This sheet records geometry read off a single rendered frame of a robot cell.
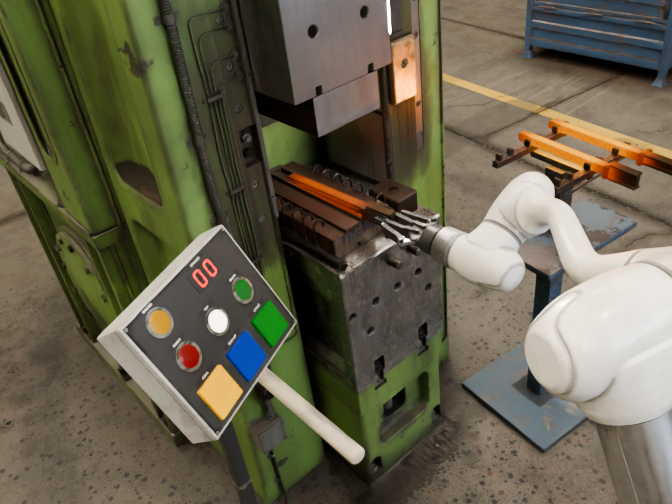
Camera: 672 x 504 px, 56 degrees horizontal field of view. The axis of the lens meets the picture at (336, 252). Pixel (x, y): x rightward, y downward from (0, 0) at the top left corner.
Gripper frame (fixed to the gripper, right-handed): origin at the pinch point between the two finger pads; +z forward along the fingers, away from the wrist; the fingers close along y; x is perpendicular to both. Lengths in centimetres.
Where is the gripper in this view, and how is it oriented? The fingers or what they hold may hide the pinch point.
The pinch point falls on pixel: (380, 215)
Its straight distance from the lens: 164.2
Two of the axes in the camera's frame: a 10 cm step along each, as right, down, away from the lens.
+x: -1.3, -8.2, -5.7
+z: -6.5, -3.6, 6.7
